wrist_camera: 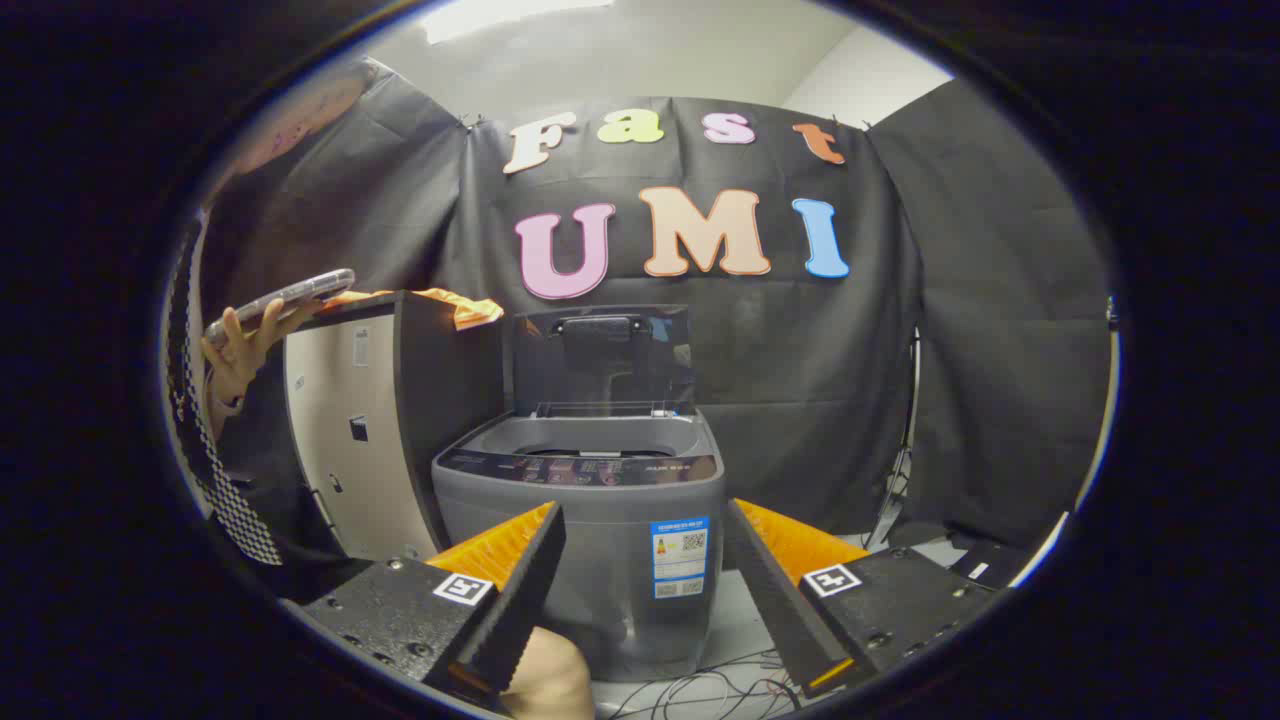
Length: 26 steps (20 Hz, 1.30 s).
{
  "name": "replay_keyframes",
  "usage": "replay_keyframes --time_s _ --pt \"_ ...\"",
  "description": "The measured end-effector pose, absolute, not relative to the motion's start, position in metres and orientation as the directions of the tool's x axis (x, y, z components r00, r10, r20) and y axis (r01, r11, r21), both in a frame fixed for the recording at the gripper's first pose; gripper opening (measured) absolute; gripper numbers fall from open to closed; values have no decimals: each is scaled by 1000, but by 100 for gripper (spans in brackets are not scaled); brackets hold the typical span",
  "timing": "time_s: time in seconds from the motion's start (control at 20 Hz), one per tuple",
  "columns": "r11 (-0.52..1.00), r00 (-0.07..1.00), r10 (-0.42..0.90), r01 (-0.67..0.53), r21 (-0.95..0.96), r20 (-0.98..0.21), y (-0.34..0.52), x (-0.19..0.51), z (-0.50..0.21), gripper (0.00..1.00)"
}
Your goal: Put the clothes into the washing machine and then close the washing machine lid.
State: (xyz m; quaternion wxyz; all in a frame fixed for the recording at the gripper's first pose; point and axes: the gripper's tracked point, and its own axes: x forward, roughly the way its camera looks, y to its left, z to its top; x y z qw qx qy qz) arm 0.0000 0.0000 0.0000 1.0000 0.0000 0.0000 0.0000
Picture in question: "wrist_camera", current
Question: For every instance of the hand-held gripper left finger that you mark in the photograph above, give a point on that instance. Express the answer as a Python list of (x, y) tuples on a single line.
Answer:
[(520, 600)]

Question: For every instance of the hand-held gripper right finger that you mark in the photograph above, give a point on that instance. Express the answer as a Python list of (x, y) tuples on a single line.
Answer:
[(775, 600)]

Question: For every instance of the orange garment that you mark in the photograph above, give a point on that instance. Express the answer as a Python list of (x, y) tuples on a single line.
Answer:
[(470, 308)]

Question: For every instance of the black light stand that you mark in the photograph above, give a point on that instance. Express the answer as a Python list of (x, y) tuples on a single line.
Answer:
[(905, 450)]

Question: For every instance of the smartphone in clear case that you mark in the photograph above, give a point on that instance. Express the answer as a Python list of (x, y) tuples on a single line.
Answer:
[(290, 293)]

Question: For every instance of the black box with white label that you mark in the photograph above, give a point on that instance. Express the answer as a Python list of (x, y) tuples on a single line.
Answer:
[(985, 562)]

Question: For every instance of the grey washing machine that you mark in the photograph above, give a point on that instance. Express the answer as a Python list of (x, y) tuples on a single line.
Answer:
[(600, 540)]

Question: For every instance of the person's bare knee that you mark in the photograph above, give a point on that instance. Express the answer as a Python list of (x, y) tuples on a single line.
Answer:
[(550, 680)]

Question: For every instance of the black backdrop cloth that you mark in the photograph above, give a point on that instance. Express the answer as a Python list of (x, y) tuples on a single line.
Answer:
[(800, 350)]

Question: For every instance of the black and beige cabinet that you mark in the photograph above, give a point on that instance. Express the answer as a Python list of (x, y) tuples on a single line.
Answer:
[(350, 450)]

